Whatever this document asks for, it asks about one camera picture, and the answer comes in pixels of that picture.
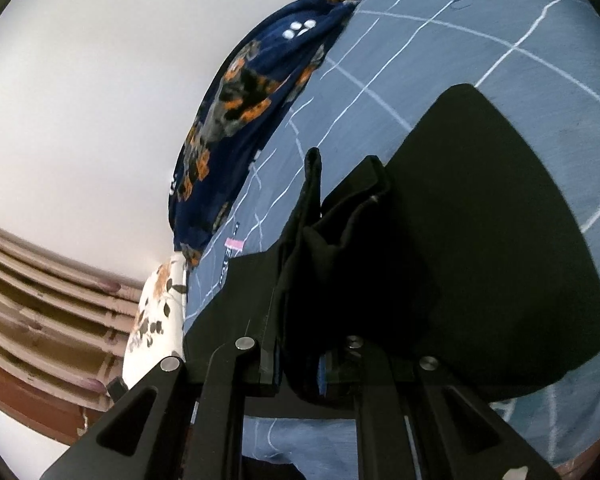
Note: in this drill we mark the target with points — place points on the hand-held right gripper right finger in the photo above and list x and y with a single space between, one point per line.
322 377

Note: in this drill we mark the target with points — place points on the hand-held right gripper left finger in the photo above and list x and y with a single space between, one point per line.
274 367

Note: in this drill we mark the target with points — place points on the black pants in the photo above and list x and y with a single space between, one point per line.
480 235

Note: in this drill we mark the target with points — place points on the white floral pillow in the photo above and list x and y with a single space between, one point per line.
155 305

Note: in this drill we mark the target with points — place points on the brown ribbed moulding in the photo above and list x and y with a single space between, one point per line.
45 310

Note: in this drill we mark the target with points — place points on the navy floral blanket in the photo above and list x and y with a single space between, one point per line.
260 75

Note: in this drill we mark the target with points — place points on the grey checked bedsheet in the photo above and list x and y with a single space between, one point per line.
430 50

